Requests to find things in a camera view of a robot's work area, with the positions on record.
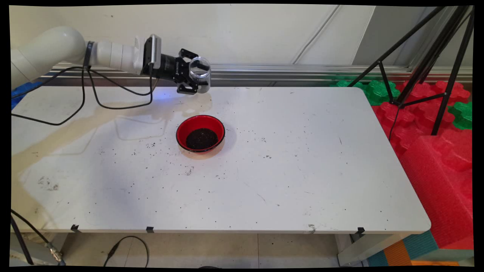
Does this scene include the black floor cable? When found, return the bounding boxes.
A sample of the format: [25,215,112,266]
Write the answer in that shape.
[103,236,150,267]

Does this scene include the grey table leg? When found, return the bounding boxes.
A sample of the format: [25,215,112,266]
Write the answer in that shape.
[11,234,63,266]
[338,233,411,267]

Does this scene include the red bowl with black rim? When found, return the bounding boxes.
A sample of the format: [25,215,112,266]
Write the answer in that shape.
[176,115,226,153]

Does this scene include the green foam puzzle block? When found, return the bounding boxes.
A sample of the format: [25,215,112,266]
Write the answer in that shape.
[331,79,400,106]
[448,101,473,131]

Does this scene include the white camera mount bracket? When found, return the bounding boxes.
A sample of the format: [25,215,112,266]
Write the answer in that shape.
[133,36,148,74]

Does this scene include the black camera cable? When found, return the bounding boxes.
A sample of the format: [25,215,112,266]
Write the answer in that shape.
[88,68,156,110]

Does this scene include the orange foam block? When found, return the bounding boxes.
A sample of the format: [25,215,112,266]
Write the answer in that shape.
[383,240,413,267]

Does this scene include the aluminium wall rail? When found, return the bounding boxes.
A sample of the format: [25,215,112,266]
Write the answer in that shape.
[36,62,473,84]

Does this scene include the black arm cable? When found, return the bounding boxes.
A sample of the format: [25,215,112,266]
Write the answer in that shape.
[11,66,86,126]

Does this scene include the clear plastic jar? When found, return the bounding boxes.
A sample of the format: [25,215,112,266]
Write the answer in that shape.
[188,56,211,94]

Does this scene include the black granules in bowl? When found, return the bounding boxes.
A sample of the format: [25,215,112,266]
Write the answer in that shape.
[186,128,219,150]

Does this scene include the thin black tripod cable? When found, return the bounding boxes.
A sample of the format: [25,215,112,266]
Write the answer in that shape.
[388,105,401,142]

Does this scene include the teal foam block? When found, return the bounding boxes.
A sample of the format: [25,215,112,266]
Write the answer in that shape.
[402,230,439,261]

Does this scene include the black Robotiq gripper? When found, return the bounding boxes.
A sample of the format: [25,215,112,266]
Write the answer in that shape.
[161,48,209,95]

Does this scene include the black tripod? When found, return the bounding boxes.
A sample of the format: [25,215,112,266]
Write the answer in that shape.
[346,6,474,136]

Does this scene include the large knobbed foam block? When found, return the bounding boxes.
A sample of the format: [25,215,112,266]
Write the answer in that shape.
[399,128,474,250]

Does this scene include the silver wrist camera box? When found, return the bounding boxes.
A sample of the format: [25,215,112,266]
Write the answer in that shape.
[145,34,162,76]

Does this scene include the black cable strap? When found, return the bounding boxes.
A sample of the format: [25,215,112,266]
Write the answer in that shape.
[84,41,94,71]

